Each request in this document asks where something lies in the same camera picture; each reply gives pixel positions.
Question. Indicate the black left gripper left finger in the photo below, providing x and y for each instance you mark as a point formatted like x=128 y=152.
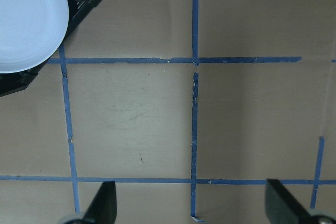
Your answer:
x=103 y=207

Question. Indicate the light blue plate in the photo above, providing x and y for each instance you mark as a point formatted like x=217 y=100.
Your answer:
x=31 y=31

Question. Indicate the black dish rack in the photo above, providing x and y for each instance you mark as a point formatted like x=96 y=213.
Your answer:
x=20 y=80

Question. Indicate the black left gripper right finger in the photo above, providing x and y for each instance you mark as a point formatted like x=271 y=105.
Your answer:
x=282 y=207

